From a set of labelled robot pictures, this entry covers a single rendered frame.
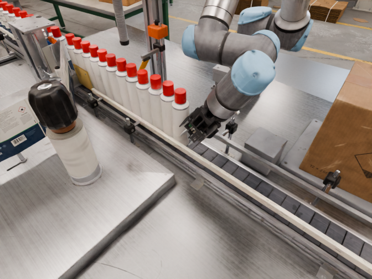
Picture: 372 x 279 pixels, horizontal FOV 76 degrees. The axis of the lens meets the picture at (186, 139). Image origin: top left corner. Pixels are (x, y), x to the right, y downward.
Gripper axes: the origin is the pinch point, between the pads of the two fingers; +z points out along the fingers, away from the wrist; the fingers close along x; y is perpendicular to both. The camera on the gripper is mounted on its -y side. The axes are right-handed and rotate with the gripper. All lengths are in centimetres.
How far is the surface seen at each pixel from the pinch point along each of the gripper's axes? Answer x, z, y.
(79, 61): -51, 21, 3
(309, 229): 35.1, -17.7, 4.6
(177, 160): 2.9, 7.1, 5.9
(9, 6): -109, 46, 1
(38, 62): -60, 26, 14
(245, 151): 13.6, -10.9, -2.4
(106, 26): -238, 244, -178
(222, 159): 11.8, -0.5, -2.4
